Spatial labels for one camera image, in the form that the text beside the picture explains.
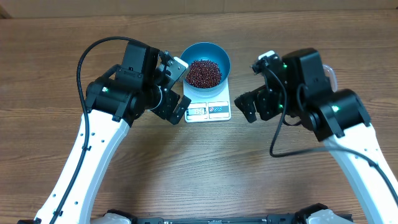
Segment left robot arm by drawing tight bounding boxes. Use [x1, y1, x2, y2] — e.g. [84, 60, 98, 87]
[29, 39, 191, 223]

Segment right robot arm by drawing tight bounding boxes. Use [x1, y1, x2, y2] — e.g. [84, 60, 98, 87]
[235, 48, 397, 223]

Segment white digital kitchen scale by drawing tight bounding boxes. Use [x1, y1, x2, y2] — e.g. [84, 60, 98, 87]
[183, 79, 232, 123]

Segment red beans in bowl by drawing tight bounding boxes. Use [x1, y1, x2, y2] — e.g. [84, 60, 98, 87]
[185, 60, 222, 88]

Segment blue plastic bowl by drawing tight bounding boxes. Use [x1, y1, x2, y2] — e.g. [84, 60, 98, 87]
[180, 42, 231, 82]

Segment clear plastic container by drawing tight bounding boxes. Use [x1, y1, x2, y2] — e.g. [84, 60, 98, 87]
[323, 64, 338, 92]

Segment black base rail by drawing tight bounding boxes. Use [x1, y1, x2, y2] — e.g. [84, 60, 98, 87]
[102, 213, 354, 224]

